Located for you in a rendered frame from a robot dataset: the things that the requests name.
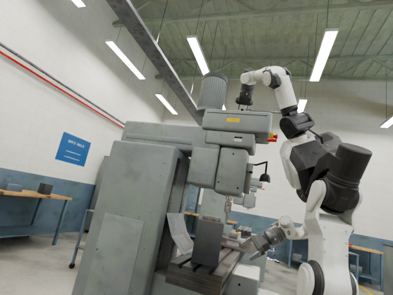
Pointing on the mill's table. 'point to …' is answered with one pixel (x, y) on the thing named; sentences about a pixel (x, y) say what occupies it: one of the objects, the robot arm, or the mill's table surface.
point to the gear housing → (232, 140)
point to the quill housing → (231, 171)
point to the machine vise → (237, 244)
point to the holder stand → (207, 241)
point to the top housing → (239, 122)
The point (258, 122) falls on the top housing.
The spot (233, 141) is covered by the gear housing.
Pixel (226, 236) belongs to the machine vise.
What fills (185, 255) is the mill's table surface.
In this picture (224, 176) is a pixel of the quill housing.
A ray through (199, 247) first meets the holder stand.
